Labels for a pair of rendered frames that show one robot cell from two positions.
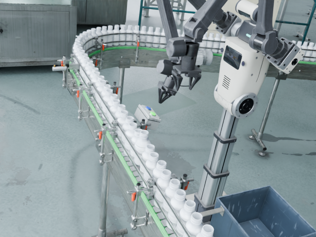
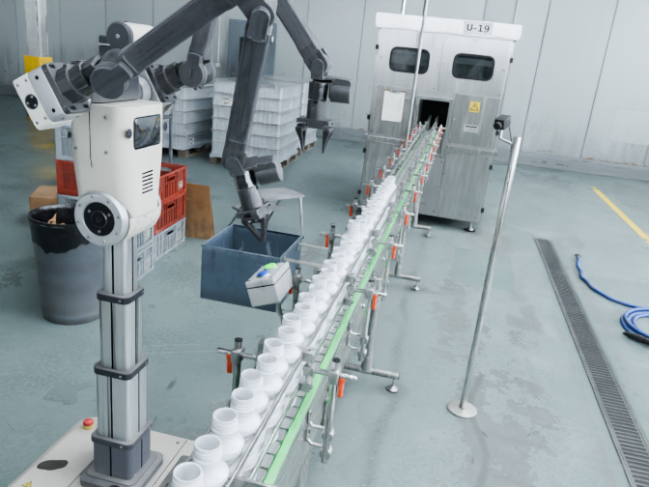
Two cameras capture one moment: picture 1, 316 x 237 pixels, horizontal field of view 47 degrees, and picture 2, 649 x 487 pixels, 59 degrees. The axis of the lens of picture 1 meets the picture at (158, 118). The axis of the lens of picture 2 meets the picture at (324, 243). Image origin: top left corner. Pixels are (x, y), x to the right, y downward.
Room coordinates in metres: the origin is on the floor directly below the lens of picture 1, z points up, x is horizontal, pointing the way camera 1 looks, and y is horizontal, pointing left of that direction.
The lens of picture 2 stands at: (2.67, 1.08, 1.68)
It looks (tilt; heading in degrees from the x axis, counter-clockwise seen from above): 18 degrees down; 220
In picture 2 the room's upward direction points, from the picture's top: 6 degrees clockwise
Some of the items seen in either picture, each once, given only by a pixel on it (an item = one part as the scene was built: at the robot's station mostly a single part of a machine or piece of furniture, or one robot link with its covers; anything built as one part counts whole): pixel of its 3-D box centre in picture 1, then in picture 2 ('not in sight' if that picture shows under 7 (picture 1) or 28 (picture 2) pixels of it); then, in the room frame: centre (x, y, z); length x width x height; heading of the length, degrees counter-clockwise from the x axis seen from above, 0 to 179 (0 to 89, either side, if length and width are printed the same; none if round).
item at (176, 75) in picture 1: (181, 80); (320, 136); (1.37, -0.07, 1.44); 0.07 x 0.07 x 0.09; 28
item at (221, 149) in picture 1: (218, 161); (121, 347); (1.83, -0.41, 0.74); 0.11 x 0.11 x 0.40; 29
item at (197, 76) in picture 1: (189, 79); (308, 135); (1.39, -0.10, 1.44); 0.07 x 0.07 x 0.09; 28
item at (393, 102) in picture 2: not in sight; (393, 105); (-2.38, -2.44, 1.22); 0.23 x 0.03 x 0.32; 119
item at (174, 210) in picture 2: not in sight; (148, 209); (0.18, -2.91, 0.33); 0.61 x 0.41 x 0.22; 32
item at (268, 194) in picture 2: not in sight; (267, 211); (-0.97, -2.72, 0.21); 0.61 x 0.47 x 0.41; 82
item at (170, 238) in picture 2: not in sight; (148, 235); (0.18, -2.91, 0.11); 0.61 x 0.41 x 0.22; 32
